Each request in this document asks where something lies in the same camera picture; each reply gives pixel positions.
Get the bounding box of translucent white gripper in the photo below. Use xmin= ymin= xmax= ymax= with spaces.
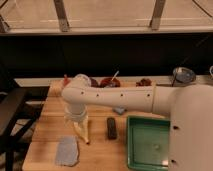
xmin=64 ymin=115 xmax=88 ymax=134

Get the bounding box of grey-blue towel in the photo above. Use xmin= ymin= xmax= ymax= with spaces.
xmin=55 ymin=136 xmax=79 ymax=167

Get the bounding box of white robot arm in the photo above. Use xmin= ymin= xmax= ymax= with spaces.
xmin=62 ymin=74 xmax=213 ymax=171

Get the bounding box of green plastic tray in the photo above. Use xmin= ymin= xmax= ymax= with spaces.
xmin=126 ymin=116 xmax=170 ymax=171

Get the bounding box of wooden cutting board table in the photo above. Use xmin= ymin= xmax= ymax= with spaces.
xmin=22 ymin=81 xmax=159 ymax=171

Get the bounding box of clear bottle red cap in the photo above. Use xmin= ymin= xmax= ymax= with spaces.
xmin=62 ymin=75 xmax=71 ymax=87

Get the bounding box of black remote control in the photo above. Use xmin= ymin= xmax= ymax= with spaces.
xmin=107 ymin=117 xmax=117 ymax=140

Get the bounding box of purple bowl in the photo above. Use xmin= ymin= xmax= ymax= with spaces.
xmin=90 ymin=77 xmax=99 ymax=88

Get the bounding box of blue sponge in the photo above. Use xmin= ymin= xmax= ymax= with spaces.
xmin=113 ymin=107 xmax=127 ymax=115

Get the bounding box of red-brown bowl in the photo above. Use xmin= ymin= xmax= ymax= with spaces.
xmin=100 ymin=77 xmax=120 ymax=88

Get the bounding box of black chair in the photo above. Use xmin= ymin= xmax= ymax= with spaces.
xmin=0 ymin=64 xmax=35 ymax=171

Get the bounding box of dark red grape bunch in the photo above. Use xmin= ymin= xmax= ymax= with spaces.
xmin=136 ymin=78 xmax=152 ymax=86

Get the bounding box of silver metal bowl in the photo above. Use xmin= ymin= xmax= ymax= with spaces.
xmin=173 ymin=67 xmax=196 ymax=83

